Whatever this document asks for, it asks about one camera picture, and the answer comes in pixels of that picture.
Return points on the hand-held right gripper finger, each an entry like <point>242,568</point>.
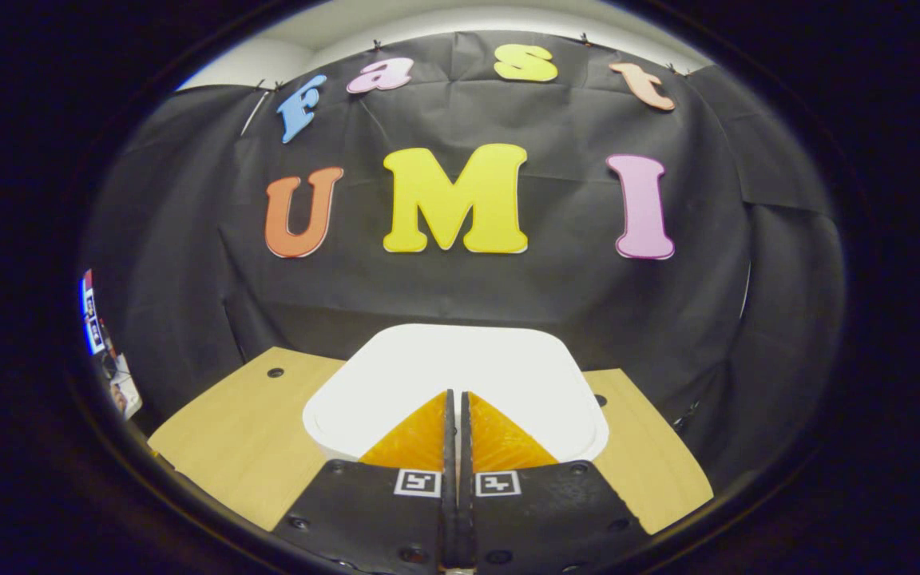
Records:
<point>465,495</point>
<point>450,495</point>

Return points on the white desktop garbage bin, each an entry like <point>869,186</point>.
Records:
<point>460,359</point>

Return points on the wooden desktop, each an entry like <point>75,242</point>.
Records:
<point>236,447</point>

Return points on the black backdrop cloth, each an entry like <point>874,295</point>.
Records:
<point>588,303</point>

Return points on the white side table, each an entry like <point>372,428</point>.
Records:
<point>128,395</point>

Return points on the computer monitor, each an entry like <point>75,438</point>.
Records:
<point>91,319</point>

